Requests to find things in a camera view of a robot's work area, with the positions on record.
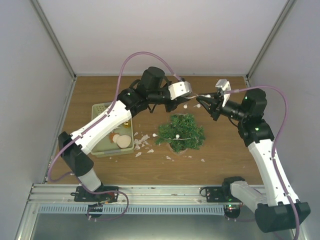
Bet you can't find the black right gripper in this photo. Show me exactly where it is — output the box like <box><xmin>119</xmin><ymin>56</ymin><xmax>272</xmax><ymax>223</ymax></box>
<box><xmin>196</xmin><ymin>92</ymin><xmax>248</xmax><ymax>122</ymax></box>

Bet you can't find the white ball light string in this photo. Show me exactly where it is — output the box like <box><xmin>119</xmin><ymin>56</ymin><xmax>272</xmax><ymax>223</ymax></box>
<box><xmin>152</xmin><ymin>93</ymin><xmax>211</xmax><ymax>143</ymax></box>

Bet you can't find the small green christmas tree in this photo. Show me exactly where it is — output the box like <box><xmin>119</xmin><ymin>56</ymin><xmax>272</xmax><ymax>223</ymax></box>
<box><xmin>155</xmin><ymin>113</ymin><xmax>206</xmax><ymax>153</ymax></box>

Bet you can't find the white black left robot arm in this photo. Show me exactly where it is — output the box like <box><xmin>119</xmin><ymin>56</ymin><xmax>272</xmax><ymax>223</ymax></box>
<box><xmin>58</xmin><ymin>66</ymin><xmax>192</xmax><ymax>202</ymax></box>

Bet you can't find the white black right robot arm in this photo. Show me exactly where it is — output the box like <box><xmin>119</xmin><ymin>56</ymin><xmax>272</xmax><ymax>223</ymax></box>
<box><xmin>196</xmin><ymin>87</ymin><xmax>311</xmax><ymax>236</ymax></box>

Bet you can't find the gold bauble ornament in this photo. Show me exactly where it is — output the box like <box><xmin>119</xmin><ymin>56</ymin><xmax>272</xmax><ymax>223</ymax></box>
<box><xmin>123</xmin><ymin>121</ymin><xmax>132</xmax><ymax>128</ymax></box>

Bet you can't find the beige snowman ornament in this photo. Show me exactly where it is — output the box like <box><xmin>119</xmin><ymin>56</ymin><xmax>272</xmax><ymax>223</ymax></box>
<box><xmin>109</xmin><ymin>133</ymin><xmax>132</xmax><ymax>149</ymax></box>

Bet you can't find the light green perforated plastic basket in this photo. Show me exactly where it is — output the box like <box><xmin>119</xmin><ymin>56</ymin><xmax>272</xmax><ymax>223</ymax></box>
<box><xmin>90</xmin><ymin>102</ymin><xmax>135</xmax><ymax>158</ymax></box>

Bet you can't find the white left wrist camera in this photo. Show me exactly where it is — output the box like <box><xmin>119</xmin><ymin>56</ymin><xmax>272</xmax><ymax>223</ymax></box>
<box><xmin>168</xmin><ymin>81</ymin><xmax>192</xmax><ymax>100</ymax></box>

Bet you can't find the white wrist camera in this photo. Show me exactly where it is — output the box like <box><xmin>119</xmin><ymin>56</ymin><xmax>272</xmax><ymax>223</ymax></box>
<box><xmin>215</xmin><ymin>79</ymin><xmax>231</xmax><ymax>107</ymax></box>
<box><xmin>168</xmin><ymin>81</ymin><xmax>192</xmax><ymax>100</ymax></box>

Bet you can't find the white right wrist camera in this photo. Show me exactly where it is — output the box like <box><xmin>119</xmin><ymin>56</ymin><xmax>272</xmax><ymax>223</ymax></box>
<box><xmin>215</xmin><ymin>79</ymin><xmax>231</xmax><ymax>107</ymax></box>

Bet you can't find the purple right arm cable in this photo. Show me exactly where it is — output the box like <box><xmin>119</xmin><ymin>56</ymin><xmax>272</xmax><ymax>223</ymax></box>
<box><xmin>224</xmin><ymin>86</ymin><xmax>301</xmax><ymax>240</ymax></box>

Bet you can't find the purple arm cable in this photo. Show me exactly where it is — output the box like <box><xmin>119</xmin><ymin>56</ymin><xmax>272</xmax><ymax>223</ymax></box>
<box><xmin>224</xmin><ymin>86</ymin><xmax>301</xmax><ymax>240</ymax></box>
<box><xmin>46</xmin><ymin>51</ymin><xmax>182</xmax><ymax>183</ymax></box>

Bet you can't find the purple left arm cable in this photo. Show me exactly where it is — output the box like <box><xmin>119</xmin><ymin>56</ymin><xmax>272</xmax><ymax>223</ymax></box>
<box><xmin>46</xmin><ymin>51</ymin><xmax>182</xmax><ymax>183</ymax></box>

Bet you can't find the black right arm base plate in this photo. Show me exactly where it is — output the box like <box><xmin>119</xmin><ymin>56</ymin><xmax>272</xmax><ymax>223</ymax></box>
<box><xmin>199</xmin><ymin>186</ymin><xmax>241</xmax><ymax>203</ymax></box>

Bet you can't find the grey slotted cable duct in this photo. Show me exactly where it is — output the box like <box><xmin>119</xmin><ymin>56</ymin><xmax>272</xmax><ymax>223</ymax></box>
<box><xmin>37</xmin><ymin>204</ymin><xmax>226</xmax><ymax>215</ymax></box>

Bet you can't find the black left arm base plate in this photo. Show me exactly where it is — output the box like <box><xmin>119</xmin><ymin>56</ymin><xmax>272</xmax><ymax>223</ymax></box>
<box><xmin>70</xmin><ymin>186</ymin><xmax>119</xmax><ymax>203</ymax></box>

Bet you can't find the aluminium front mounting rail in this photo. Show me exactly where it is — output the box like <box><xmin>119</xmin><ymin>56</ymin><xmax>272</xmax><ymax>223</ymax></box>
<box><xmin>27</xmin><ymin>184</ymin><xmax>278</xmax><ymax>205</ymax></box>

